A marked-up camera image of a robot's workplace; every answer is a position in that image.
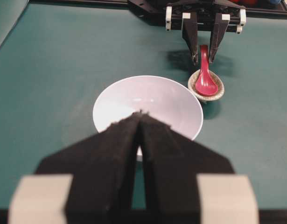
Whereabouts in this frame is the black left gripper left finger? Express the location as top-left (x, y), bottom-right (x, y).
top-left (35, 112), bottom-right (141, 224)

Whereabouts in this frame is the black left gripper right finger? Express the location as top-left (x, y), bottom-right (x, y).
top-left (139, 114), bottom-right (234, 224)

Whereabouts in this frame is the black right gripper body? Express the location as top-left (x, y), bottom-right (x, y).
top-left (128, 0), bottom-right (246, 33)

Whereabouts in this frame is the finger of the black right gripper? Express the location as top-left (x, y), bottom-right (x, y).
top-left (182, 12), bottom-right (198, 65)
top-left (209, 13), bottom-right (230, 63)

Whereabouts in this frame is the pink ceramic spoon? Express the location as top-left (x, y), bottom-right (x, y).
top-left (195, 45), bottom-right (218, 97)

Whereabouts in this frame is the white ceramic bowl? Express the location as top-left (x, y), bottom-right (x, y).
top-left (92, 75), bottom-right (204, 162)

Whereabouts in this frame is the small speckled ceramic cup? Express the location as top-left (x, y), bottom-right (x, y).
top-left (187, 70), bottom-right (225, 103)

